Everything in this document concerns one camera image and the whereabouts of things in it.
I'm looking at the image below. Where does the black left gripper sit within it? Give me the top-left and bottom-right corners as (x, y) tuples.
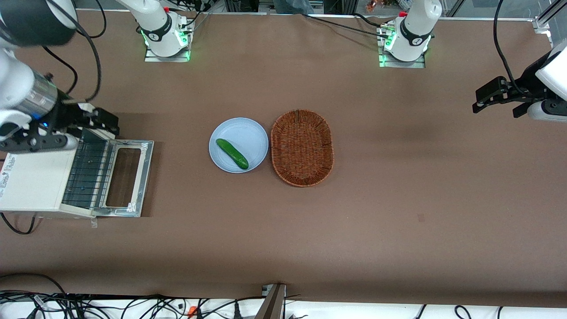
(471, 66), (546, 119)

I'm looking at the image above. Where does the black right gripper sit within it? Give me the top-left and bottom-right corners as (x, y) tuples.
(39, 100), (120, 139)

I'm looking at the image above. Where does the glass oven door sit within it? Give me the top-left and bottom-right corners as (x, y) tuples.
(91, 139), (155, 218)

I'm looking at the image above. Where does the white toaster oven body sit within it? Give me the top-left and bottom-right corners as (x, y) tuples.
(0, 128), (117, 219)

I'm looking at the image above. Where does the green cucumber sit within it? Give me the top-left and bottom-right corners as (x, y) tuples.
(215, 138), (249, 171)

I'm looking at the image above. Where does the light blue plate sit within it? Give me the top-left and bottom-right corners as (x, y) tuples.
(209, 117), (269, 174)

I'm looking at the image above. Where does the brown wicker basket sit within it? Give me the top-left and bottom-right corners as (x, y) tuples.
(270, 109), (335, 188)

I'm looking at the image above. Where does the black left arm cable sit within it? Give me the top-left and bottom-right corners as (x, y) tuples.
(493, 0), (525, 96)

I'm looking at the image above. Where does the metal oven wire rack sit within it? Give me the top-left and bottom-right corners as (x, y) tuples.
(61, 138), (117, 210)

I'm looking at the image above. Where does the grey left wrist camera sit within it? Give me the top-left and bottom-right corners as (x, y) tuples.
(527, 99), (567, 123)

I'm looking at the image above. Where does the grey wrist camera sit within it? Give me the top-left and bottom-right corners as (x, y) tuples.
(0, 131), (81, 154)
(527, 99), (567, 123)

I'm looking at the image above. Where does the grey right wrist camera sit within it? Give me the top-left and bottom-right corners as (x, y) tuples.
(0, 131), (81, 154)

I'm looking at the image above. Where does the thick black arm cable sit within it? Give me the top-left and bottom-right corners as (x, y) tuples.
(46, 0), (103, 104)

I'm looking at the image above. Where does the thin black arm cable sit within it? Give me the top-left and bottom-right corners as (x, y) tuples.
(42, 45), (79, 96)

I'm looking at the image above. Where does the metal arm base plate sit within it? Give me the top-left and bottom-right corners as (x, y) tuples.
(378, 26), (426, 69)
(144, 21), (193, 63)

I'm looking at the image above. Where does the aluminium frame profile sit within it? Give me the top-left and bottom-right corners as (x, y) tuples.
(533, 0), (567, 35)

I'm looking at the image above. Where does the black looped cable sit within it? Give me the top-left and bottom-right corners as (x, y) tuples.
(88, 0), (108, 39)

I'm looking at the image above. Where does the black oven power cable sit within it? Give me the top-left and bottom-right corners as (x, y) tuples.
(0, 212), (39, 235)

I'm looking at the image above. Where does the black cable on table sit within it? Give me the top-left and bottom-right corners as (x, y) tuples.
(301, 12), (396, 39)

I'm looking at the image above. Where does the black floor cable bundle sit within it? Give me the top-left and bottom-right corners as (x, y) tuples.
(0, 272), (302, 319)

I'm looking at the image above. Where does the grey camera stand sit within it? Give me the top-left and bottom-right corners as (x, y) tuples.
(254, 283), (287, 319)

